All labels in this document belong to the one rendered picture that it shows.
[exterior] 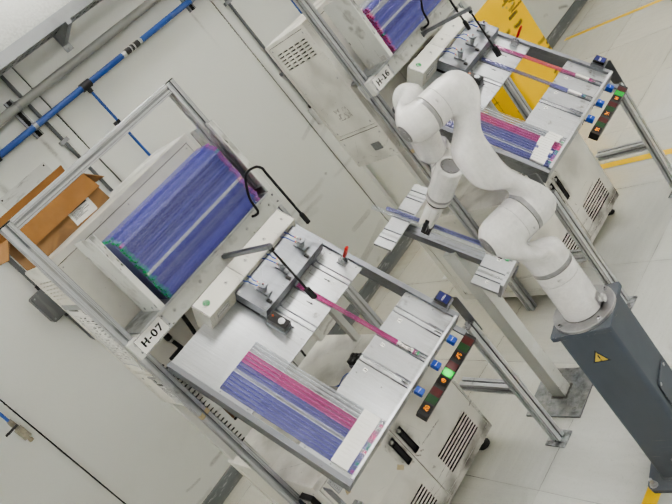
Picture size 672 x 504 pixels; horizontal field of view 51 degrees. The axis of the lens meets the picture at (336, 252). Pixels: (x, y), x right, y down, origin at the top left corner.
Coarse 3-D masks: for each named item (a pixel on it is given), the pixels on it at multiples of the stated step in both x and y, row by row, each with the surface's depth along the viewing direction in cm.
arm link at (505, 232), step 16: (496, 208) 191; (512, 208) 186; (496, 224) 186; (512, 224) 185; (528, 224) 186; (480, 240) 190; (496, 240) 185; (512, 240) 185; (544, 240) 194; (560, 240) 194; (512, 256) 187; (528, 256) 188; (544, 256) 189; (560, 256) 191; (544, 272) 192; (560, 272) 192
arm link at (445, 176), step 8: (440, 160) 215; (448, 160) 215; (432, 168) 222; (440, 168) 213; (448, 168) 213; (456, 168) 214; (432, 176) 219; (440, 176) 214; (448, 176) 212; (456, 176) 213; (432, 184) 219; (440, 184) 216; (448, 184) 215; (456, 184) 217; (432, 192) 221; (440, 192) 218; (448, 192) 218; (440, 200) 221; (448, 200) 222
